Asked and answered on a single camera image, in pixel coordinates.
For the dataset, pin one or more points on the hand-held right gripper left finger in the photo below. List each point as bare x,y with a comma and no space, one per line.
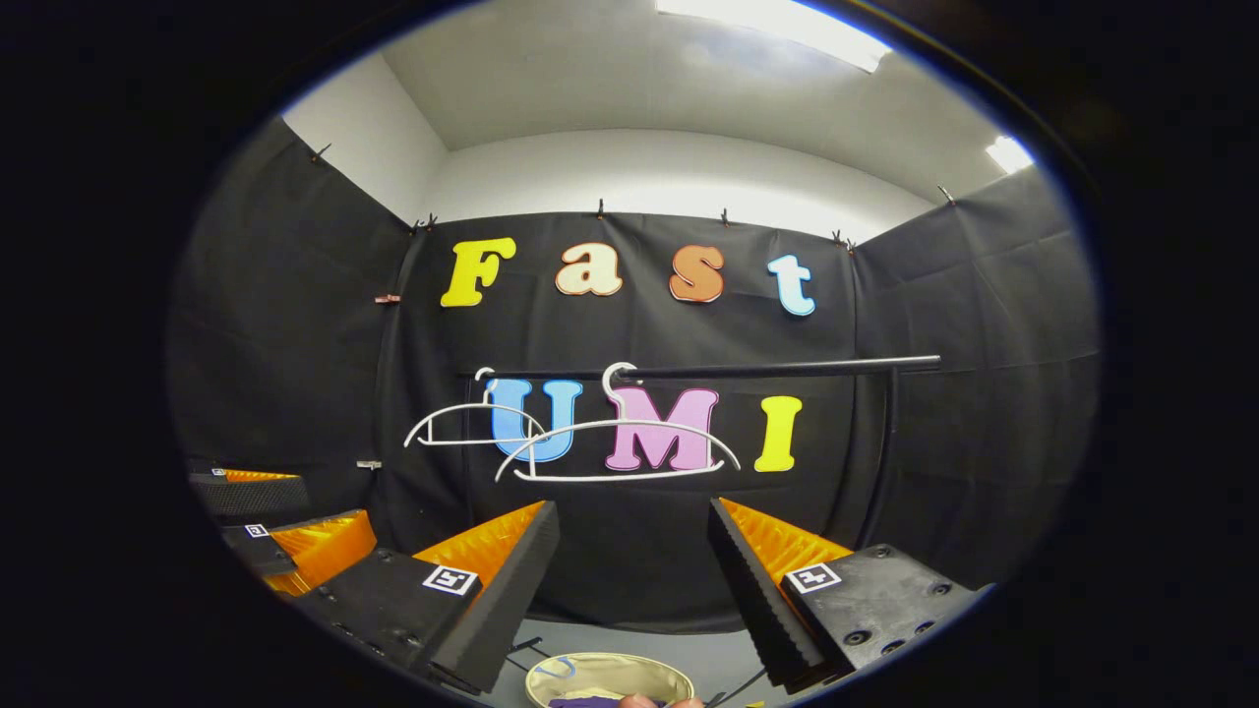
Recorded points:
502,605

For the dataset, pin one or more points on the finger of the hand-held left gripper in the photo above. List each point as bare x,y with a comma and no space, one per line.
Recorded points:
256,551
251,497

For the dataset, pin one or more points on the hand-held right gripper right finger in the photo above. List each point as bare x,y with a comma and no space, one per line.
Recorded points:
762,605

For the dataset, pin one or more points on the cream round laundry hamper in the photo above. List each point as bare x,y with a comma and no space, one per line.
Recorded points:
610,674

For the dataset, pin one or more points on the white plastic hanger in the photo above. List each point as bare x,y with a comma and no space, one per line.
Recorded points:
462,407
629,426

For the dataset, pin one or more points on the black metal clothes rack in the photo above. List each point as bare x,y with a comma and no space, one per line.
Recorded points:
787,370

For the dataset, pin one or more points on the black backdrop cloth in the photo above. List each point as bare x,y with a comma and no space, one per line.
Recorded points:
295,374

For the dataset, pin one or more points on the small ceiling light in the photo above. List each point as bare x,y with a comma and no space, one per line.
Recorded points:
1010,154

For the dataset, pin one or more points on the long ceiling light panel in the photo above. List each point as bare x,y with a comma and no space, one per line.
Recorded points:
787,29

